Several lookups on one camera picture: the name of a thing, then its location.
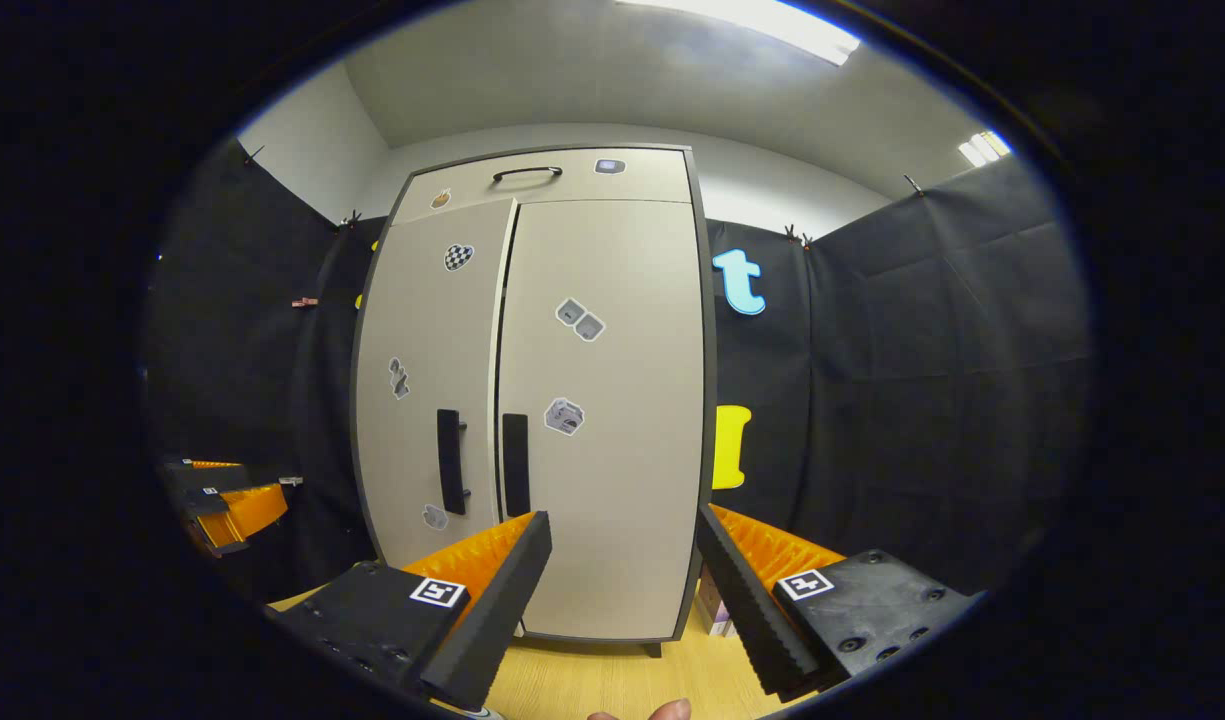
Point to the small ceiling light panel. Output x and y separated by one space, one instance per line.
984 148

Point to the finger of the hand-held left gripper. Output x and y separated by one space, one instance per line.
247 515
197 475

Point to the small pink box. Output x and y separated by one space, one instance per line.
714 605

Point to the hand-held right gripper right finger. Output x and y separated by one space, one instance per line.
752 610

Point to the grey cabinet drawer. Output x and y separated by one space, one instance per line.
652 180

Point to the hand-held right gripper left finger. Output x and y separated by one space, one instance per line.
492 610

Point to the black backdrop cloth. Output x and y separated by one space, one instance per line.
922 400

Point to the long ceiling light panel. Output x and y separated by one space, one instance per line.
752 25

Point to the grey cabinet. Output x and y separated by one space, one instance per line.
710 350

